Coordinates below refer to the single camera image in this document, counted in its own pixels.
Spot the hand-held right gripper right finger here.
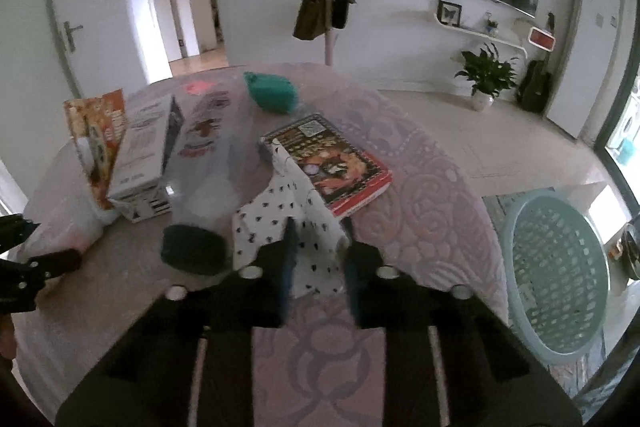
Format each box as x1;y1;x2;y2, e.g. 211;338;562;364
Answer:
344;239;584;427

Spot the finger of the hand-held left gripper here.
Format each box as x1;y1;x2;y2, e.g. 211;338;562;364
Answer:
0;215;42;254
26;249;83;281

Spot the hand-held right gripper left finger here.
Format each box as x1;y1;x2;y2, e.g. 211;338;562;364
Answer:
55;219;300;427

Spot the white black-dotted cloth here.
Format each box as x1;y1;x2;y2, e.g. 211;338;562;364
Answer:
231;141;352;299

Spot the white plastic bag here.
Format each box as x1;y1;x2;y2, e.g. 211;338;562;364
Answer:
19;184;122;259

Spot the red illustrated book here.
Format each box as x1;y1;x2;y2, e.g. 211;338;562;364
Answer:
260;113;394;219

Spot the clear plastic bottle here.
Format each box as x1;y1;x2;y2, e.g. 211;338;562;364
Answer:
160;89;262;279

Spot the orange snack bag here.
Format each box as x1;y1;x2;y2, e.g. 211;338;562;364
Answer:
63;89;127;210

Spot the white cardboard box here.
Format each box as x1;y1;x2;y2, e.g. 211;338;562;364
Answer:
107;94;187;224

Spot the green pouch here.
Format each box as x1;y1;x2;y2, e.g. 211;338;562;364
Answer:
243;70;300;114

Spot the pink paper scrap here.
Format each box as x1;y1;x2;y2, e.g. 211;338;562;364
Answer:
184;79;217;96

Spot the light green plastic basket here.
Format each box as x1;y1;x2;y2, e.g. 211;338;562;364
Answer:
501;188;612;366

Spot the white door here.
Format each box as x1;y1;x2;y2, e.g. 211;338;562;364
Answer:
46;0;152;98

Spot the large green potted plant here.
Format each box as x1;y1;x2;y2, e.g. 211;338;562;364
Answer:
453;42;521;112

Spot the black guitar bag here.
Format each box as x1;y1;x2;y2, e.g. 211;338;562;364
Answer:
515;59;553;114

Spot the white cabinet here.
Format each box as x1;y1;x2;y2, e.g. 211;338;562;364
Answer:
544;0;627;142

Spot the silver door handle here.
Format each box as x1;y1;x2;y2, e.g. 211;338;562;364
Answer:
63;20;84;54

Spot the white wall shelf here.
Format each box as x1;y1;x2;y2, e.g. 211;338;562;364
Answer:
399;10;529;58

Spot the black butterfly picture frame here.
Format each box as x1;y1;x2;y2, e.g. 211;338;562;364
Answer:
436;0;464;28

